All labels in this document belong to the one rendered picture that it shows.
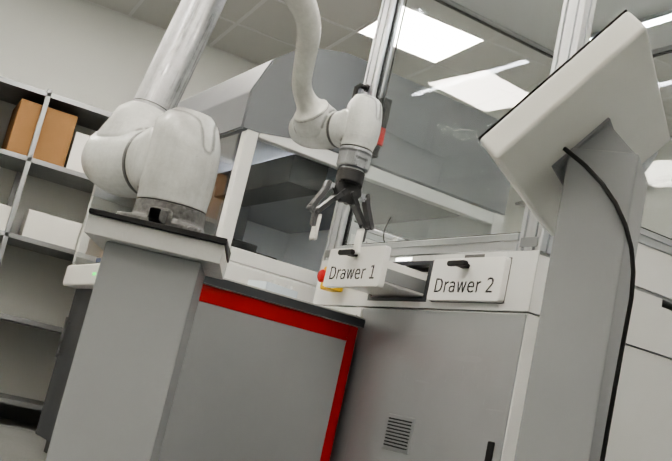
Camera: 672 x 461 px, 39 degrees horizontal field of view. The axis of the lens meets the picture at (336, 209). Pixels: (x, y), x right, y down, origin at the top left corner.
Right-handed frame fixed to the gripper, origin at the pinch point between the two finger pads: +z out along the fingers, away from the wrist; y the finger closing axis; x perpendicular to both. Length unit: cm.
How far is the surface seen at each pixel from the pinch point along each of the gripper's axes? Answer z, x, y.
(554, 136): -9, -100, -19
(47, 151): -72, 376, -5
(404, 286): 7.2, -9.8, 17.7
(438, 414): 38, -26, 24
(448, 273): 2.6, -21.5, 22.4
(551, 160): -7, -94, -13
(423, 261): -1.4, -6.7, 24.1
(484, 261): -0.3, -35.1, 22.4
